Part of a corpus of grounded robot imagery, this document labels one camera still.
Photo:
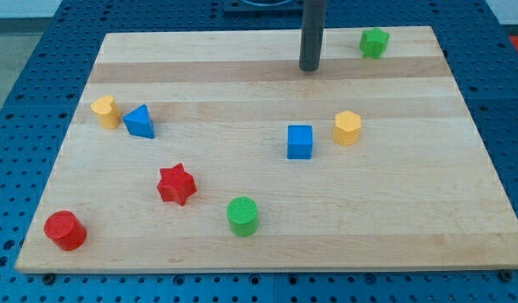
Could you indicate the blue cube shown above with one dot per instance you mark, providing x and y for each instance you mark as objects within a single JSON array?
[{"x": 299, "y": 142}]

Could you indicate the light wooden board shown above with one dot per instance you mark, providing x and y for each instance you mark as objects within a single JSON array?
[{"x": 416, "y": 192}]

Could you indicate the green cylinder block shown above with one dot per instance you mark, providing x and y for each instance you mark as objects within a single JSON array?
[{"x": 243, "y": 216}]

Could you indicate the red star block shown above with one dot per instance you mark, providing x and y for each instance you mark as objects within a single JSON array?
[{"x": 176, "y": 185}]

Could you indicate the yellow hexagon block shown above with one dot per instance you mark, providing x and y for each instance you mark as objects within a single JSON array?
[{"x": 347, "y": 126}]

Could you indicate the blue triangle block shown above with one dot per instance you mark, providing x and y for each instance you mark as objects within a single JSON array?
[{"x": 139, "y": 123}]

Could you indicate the yellow heart block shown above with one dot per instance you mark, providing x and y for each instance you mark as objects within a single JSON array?
[{"x": 107, "y": 112}]

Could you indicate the green star block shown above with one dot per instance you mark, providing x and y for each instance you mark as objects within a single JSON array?
[{"x": 373, "y": 43}]

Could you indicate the red cylinder block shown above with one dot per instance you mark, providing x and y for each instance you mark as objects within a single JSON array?
[{"x": 65, "y": 230}]

